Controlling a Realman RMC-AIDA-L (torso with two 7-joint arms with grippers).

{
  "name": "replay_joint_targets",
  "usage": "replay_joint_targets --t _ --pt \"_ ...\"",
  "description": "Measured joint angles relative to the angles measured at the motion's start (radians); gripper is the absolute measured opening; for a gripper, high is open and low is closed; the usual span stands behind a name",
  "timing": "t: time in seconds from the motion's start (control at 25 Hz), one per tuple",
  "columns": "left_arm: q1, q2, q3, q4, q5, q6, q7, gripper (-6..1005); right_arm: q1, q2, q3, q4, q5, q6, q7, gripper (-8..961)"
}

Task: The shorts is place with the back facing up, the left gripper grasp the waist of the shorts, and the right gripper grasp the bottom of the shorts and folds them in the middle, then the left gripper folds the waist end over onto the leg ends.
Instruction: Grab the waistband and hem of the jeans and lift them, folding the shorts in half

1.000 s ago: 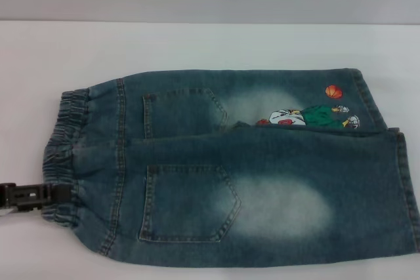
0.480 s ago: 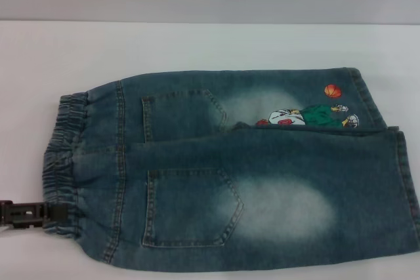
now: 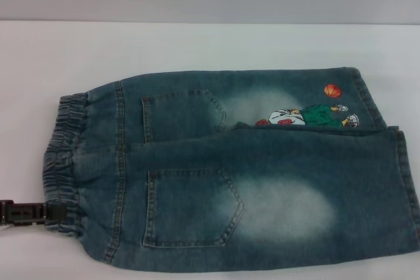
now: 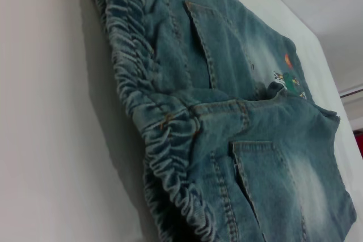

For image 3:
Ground blue denim shorts with print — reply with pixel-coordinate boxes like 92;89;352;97
42;67;420;280

